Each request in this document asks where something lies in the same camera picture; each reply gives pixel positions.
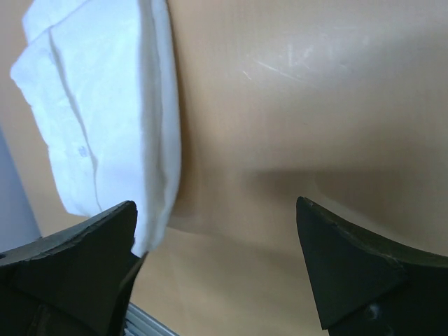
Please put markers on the aluminium front rail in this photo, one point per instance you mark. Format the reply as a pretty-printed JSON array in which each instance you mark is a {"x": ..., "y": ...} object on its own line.
[{"x": 139, "y": 323}]

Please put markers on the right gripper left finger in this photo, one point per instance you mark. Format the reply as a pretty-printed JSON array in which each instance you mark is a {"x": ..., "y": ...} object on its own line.
[{"x": 75, "y": 282}]

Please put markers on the white long sleeve shirt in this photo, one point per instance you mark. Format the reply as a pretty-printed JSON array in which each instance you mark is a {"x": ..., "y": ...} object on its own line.
[{"x": 100, "y": 78}]

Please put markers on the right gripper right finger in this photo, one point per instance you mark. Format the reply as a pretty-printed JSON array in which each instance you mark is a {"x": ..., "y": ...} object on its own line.
[{"x": 366, "y": 284}]

